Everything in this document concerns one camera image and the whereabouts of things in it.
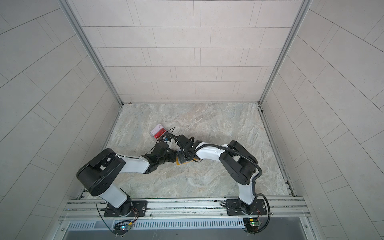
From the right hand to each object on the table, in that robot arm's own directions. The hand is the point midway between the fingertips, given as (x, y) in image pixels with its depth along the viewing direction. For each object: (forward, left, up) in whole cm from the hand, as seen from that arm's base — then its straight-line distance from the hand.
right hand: (182, 156), depth 90 cm
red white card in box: (+15, +15, +8) cm, 22 cm away
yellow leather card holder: (-5, +2, +2) cm, 6 cm away
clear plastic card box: (+15, +15, +8) cm, 22 cm away
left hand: (+3, 0, +1) cm, 3 cm away
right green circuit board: (-36, -32, -1) cm, 48 cm away
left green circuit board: (-34, +26, +3) cm, 43 cm away
